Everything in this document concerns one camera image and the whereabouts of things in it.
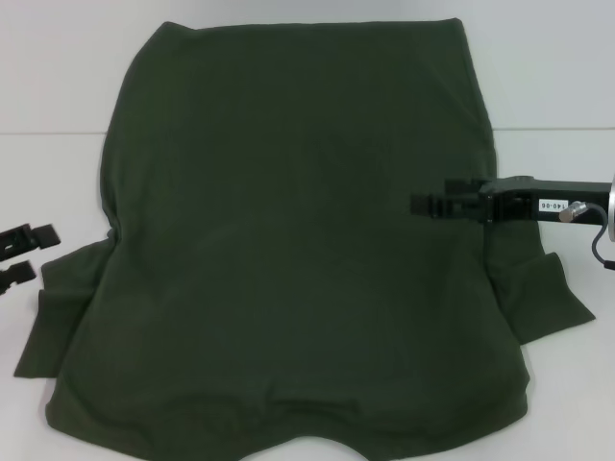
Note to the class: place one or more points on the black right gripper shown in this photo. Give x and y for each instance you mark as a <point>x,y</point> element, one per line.
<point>519,201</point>

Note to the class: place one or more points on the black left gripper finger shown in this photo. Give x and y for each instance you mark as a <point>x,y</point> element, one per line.
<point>21,273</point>
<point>48,247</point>

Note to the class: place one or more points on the dark green t-shirt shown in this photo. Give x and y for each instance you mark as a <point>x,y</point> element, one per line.
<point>298,230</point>

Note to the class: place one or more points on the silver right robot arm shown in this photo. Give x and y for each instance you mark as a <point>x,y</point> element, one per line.
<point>612,206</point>

